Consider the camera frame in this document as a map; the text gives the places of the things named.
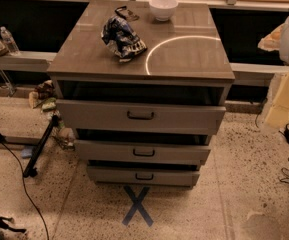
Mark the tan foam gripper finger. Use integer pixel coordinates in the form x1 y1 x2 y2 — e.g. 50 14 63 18
258 25 283 52

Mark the blue chip bag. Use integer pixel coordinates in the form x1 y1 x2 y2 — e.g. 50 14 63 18
101 15 147 62

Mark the white bowl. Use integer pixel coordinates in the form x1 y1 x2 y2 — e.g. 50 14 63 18
149 0 178 21

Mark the grey three-drawer cabinet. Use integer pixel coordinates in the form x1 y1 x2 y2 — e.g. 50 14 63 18
46 0 236 189

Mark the top grey drawer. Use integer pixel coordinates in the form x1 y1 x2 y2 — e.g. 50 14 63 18
57 99 226 135

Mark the grey drawer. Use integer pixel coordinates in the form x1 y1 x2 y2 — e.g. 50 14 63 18
87 166 200 187
75 140 210 165
57 99 226 135

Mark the small dark snack packet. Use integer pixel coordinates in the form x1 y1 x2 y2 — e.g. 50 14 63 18
115 6 139 22

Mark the middle grey drawer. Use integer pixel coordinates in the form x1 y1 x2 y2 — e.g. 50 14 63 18
75 140 210 165

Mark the blue tape cross mark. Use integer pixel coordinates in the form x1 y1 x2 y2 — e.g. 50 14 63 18
122 186 153 227

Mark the bottom grey drawer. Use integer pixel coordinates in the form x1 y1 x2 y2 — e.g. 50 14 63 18
87 166 200 187

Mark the pile of snack packets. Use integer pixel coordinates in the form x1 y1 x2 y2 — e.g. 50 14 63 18
28 80 75 150

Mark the clear plastic water bottle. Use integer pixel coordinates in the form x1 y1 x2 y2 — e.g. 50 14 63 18
0 26 20 55

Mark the black tripod leg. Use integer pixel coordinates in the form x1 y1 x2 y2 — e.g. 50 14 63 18
23 115 59 178

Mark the black floor cable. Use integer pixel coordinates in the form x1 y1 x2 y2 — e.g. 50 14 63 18
0 140 51 240

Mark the black strap on floor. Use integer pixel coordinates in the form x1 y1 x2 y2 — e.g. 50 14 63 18
0 215 28 235

